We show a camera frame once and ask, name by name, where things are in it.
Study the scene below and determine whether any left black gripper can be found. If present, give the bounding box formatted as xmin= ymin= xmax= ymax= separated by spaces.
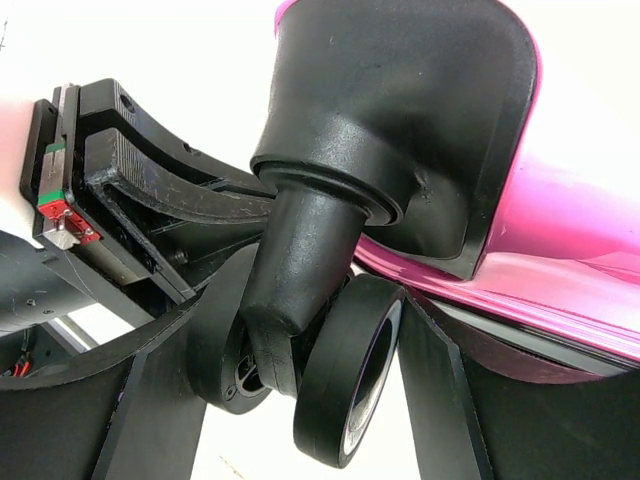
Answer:
xmin=19 ymin=78 xmax=274 ymax=325

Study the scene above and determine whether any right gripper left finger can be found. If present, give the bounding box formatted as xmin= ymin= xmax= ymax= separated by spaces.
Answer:
xmin=1 ymin=245 xmax=260 ymax=479

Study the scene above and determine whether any pink hard-shell suitcase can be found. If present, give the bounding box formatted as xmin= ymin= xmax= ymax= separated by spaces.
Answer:
xmin=184 ymin=0 xmax=640 ymax=470

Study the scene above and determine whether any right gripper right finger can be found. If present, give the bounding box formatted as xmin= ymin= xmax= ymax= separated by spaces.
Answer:
xmin=399 ymin=291 xmax=639 ymax=479

